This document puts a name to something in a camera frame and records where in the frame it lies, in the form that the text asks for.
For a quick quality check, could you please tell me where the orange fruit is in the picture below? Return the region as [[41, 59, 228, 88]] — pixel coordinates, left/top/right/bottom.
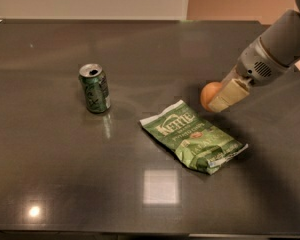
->
[[200, 82, 222, 112]]

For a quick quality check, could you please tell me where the green jalapeno chip bag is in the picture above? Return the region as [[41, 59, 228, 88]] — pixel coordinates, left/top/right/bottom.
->
[[140, 100, 248, 175]]

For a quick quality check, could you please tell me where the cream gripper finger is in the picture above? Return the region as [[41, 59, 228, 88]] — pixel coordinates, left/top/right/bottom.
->
[[208, 79, 250, 112], [221, 66, 240, 88]]

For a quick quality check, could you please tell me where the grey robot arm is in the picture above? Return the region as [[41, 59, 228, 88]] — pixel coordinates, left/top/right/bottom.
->
[[200, 0, 300, 112]]

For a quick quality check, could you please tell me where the green soda can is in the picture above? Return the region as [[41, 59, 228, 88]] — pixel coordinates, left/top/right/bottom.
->
[[79, 64, 111, 113]]

